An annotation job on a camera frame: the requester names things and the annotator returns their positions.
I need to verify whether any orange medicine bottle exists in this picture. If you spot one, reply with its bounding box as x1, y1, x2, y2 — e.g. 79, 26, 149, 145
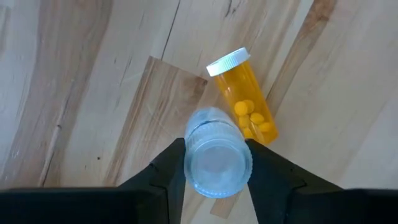
206, 47, 279, 146

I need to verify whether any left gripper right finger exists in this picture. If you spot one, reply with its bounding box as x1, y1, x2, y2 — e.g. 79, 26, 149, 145
246, 138, 346, 224

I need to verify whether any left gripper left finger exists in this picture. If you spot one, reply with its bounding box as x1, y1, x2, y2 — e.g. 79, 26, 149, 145
118, 138, 187, 224

